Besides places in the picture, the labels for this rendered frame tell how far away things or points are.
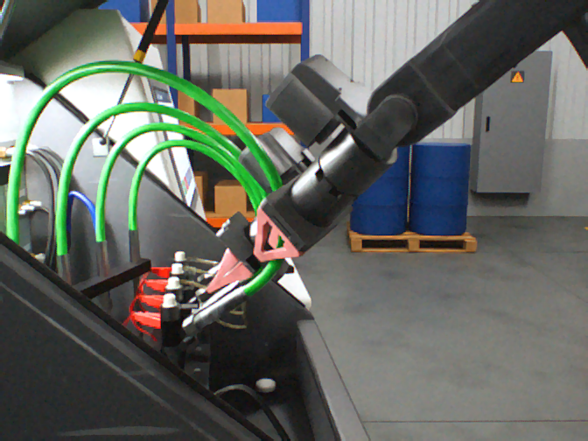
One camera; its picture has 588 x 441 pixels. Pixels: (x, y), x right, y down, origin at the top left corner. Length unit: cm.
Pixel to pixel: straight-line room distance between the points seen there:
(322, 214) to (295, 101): 12
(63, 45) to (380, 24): 640
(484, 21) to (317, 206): 23
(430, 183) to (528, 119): 222
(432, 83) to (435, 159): 512
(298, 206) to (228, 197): 563
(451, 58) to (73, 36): 82
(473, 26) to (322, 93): 14
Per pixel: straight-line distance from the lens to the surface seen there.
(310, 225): 57
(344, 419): 82
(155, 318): 83
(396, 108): 47
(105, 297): 98
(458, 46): 46
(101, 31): 114
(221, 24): 602
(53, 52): 115
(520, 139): 746
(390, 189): 554
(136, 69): 68
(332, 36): 731
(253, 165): 72
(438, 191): 562
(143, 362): 46
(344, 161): 52
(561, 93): 798
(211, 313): 68
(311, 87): 52
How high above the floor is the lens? 137
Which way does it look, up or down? 12 degrees down
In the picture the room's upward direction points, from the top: straight up
